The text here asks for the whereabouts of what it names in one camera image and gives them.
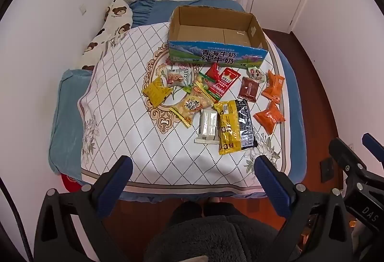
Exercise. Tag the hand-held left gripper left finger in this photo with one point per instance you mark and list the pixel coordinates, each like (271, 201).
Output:
(115, 184)

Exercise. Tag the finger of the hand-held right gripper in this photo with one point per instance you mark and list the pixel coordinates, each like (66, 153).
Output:
(373, 143)
(345, 154)

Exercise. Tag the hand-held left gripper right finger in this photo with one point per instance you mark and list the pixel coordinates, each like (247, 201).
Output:
(273, 187)

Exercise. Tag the orange snack packet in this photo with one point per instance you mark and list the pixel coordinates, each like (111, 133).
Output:
(270, 116)
(273, 86)

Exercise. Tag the large yellow-black snack bag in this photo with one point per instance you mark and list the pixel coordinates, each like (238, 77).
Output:
(231, 127)

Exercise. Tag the white wafer packet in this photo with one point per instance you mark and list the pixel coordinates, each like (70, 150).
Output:
(208, 125)

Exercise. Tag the brown snack packet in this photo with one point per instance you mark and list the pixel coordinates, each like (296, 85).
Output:
(248, 89)

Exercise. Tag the clear bag of round snacks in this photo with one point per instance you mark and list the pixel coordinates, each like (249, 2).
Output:
(192, 106)

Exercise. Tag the red crown-print snack packet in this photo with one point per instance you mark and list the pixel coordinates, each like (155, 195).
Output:
(226, 82)

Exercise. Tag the green-edged candy bag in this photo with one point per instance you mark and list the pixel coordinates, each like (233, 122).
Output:
(204, 85)

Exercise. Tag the cardboard box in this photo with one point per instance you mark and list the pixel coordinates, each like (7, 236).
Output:
(210, 55)

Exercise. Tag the red item under bed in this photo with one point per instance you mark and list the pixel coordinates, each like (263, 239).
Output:
(72, 184)

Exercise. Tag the white diamond-pattern blanket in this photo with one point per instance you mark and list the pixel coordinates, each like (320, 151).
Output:
(126, 118)

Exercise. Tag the blue bedsheet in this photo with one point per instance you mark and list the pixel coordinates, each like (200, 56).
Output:
(69, 118)

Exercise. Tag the person's dark fleece clothing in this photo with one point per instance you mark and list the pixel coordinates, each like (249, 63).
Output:
(210, 238)

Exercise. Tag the yellow snack packet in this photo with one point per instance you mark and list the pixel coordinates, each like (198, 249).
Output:
(154, 92)

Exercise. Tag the small white-green snack packet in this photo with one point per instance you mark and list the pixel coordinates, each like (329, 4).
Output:
(256, 73)

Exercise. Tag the small nut snack packet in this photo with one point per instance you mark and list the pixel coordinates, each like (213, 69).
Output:
(175, 78)

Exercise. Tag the small red snack packet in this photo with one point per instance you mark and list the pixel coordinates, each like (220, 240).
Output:
(213, 71)

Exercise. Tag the bear-print pillow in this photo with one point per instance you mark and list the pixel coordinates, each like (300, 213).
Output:
(117, 15)

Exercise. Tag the white wall socket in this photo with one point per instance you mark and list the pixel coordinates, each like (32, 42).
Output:
(83, 9)

